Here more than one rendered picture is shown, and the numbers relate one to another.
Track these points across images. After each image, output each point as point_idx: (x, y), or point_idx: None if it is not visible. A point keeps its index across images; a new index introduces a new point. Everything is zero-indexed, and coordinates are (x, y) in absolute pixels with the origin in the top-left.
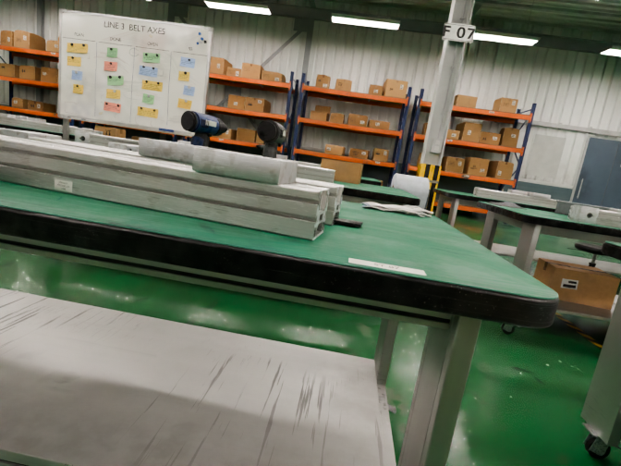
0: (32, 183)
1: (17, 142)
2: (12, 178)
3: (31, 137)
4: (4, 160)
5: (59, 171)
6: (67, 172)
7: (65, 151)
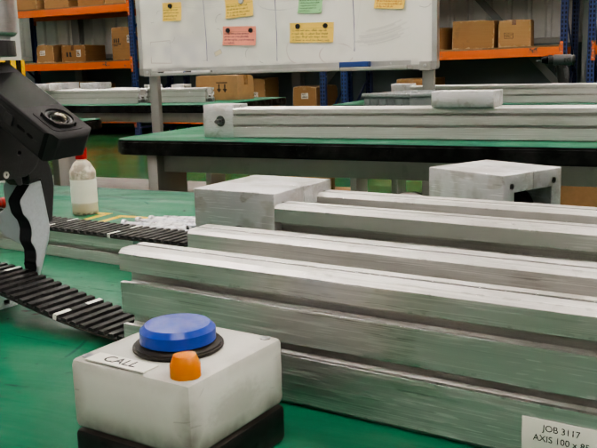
0: (428, 424)
1: (366, 287)
2: (350, 404)
3: (283, 205)
4: (319, 344)
5: (544, 389)
6: (582, 394)
7: (569, 316)
